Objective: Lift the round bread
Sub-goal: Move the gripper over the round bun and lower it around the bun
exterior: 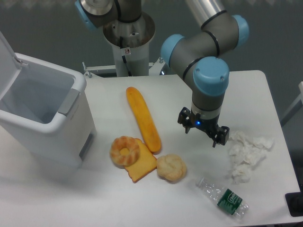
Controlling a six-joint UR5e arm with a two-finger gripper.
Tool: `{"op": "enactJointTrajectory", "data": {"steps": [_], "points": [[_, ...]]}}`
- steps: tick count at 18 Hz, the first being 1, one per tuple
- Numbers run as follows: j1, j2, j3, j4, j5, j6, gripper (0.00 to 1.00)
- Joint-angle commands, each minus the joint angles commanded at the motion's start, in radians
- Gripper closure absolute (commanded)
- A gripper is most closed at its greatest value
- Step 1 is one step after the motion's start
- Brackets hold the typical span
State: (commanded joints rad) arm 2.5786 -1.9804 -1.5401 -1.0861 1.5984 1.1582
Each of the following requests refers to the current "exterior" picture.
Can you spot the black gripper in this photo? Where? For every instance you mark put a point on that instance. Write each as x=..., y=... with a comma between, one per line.
x=188, y=120

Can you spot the pale round knotted bread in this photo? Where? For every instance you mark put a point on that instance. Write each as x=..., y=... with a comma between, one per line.
x=171, y=167

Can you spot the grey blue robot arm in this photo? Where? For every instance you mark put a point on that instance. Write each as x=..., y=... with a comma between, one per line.
x=195, y=60

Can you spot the crumpled white tissue paper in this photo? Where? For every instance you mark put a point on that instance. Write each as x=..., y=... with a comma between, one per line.
x=246, y=153

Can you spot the long orange baguette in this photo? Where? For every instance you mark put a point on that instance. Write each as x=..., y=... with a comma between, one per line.
x=144, y=119

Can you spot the orange toast slice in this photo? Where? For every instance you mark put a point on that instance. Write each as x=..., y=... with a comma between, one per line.
x=145, y=164

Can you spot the clear plastic water bottle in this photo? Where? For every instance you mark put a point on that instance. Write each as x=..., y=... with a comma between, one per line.
x=223, y=197

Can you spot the white furniture piece right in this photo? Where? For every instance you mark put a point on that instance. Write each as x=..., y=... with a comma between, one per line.
x=293, y=108

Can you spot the black device at edge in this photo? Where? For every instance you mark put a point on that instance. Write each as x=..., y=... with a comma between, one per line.
x=294, y=202

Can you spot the white trash bin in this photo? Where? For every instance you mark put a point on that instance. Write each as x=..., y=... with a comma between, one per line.
x=45, y=108

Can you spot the ring shaped donut bread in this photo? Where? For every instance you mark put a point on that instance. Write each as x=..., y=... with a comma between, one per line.
x=124, y=151

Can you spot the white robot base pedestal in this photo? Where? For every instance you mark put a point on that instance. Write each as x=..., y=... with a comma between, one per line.
x=130, y=44

